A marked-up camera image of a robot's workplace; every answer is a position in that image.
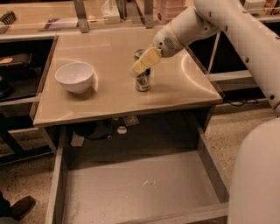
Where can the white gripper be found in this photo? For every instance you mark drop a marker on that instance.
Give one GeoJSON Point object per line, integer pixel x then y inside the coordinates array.
{"type": "Point", "coordinates": [164, 41]}

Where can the silver redbull can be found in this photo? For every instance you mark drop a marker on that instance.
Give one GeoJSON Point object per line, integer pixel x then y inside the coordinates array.
{"type": "Point", "coordinates": [142, 80]}

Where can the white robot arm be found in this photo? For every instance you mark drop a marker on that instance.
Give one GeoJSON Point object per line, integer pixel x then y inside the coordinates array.
{"type": "Point", "coordinates": [254, 196]}

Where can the open grey top drawer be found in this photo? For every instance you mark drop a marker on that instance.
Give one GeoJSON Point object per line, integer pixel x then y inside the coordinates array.
{"type": "Point", "coordinates": [160, 172]}

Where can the pink stacked box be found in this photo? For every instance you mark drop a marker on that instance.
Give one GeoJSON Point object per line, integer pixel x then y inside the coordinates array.
{"type": "Point", "coordinates": [167, 10]}

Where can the white clear container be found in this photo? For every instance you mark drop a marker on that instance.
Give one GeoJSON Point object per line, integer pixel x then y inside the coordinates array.
{"type": "Point", "coordinates": [110, 12]}

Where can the white ceramic bowl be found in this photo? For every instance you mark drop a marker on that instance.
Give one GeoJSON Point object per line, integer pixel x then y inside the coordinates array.
{"type": "Point", "coordinates": [76, 77]}

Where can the purple white packet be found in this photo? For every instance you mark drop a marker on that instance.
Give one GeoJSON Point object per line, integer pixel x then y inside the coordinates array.
{"type": "Point", "coordinates": [61, 23]}

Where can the black hairbrush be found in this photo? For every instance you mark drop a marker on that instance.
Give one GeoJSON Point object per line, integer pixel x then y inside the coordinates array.
{"type": "Point", "coordinates": [6, 20]}

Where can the dark brown shoe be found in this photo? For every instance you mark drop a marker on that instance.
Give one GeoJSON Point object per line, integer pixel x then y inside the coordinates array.
{"type": "Point", "coordinates": [22, 207]}

